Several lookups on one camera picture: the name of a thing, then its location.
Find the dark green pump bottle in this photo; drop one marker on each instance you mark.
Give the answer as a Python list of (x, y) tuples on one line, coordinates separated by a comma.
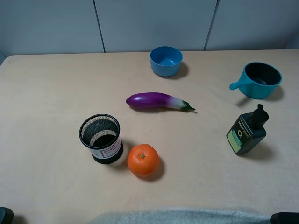
[(248, 131)]

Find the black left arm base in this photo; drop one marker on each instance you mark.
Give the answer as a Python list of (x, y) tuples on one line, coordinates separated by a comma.
[(6, 215)]

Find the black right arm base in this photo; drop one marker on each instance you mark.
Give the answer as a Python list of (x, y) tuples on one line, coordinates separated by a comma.
[(285, 218)]

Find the purple toy eggplant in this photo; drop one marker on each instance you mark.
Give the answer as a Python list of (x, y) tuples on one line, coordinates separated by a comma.
[(154, 100)]

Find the orange mandarin fruit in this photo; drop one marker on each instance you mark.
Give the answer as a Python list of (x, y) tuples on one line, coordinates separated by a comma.
[(143, 160)]

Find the blue plastic bowl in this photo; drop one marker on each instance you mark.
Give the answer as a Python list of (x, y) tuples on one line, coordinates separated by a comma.
[(165, 61)]

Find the black mesh pen cup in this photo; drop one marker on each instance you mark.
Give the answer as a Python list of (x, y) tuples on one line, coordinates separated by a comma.
[(100, 133)]

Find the grey cloth at table edge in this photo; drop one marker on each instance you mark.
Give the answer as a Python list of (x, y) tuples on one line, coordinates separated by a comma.
[(181, 216)]

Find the teal saucepan with handle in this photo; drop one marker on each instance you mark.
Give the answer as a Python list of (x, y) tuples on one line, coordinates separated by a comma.
[(258, 80)]

